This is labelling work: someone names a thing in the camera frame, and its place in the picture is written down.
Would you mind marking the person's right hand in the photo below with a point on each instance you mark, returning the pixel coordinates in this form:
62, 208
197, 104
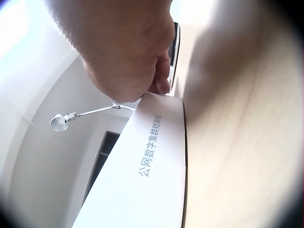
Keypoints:
123, 47

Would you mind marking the person's right fingers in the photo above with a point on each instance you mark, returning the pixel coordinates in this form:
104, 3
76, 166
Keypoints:
161, 73

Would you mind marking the white device with black face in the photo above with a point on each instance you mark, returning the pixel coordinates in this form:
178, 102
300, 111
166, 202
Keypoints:
175, 47

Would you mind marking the dark framed window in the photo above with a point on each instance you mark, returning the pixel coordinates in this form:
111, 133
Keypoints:
104, 152

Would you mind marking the white printed cardboard box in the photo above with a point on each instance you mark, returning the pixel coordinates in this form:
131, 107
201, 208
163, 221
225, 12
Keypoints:
142, 171

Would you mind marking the silver desk lamp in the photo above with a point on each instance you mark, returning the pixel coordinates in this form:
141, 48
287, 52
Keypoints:
59, 122

